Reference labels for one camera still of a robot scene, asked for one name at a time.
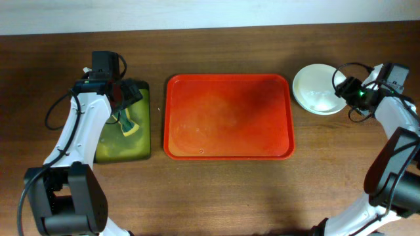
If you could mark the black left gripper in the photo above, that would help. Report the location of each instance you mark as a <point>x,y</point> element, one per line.
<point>130,95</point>

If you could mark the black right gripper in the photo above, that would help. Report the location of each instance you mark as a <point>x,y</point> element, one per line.
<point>348,89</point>

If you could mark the white plate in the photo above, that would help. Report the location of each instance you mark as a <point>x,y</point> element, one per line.
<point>314,77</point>

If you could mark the green and yellow sponge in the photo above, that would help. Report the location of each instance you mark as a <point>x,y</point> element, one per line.
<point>127,125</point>

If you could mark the light green plate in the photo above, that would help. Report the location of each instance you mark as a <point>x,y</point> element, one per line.
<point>319,102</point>

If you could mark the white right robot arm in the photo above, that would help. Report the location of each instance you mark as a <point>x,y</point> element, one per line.
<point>390,191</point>

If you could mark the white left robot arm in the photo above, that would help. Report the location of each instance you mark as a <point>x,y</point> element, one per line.
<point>64,194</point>

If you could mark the black tray with yellow liquid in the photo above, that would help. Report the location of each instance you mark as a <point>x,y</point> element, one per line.
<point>114,147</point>

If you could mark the red plastic tray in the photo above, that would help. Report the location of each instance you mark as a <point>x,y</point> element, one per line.
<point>228,117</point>

